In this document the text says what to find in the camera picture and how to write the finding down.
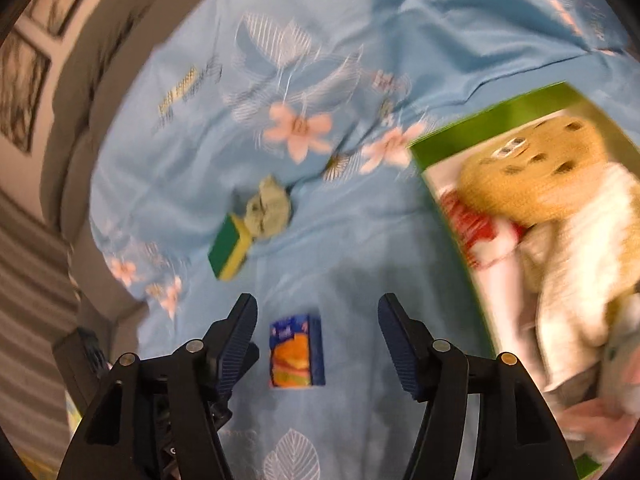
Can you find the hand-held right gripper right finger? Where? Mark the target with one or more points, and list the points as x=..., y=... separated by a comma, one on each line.
x=402, y=350

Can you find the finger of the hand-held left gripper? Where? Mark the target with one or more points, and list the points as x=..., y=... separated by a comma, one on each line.
x=253, y=353

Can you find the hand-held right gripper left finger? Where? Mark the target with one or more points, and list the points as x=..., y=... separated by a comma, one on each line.
x=235, y=350

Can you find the small printed snack box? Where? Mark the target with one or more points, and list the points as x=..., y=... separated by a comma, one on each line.
x=296, y=355

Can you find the yellow and green sponge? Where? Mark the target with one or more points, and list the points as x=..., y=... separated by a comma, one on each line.
x=227, y=250

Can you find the red crinkled wrapper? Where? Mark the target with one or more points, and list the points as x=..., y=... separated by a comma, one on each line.
x=475, y=235

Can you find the green scrunchie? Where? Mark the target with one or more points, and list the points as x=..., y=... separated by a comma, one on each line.
x=267, y=207

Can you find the white terry towel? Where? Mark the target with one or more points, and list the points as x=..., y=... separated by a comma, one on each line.
x=575, y=270

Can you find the tan cookie plush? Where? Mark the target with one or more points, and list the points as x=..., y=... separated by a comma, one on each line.
x=540, y=180

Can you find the green cardboard box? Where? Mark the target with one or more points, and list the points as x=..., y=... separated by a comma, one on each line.
x=500, y=120

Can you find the grey striped fabric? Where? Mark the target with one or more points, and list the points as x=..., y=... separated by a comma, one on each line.
x=30, y=285

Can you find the blue floral bedsheet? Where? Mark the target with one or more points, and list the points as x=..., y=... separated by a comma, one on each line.
x=350, y=270

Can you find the grey sofa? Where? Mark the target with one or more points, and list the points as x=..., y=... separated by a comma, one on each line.
x=85, y=85

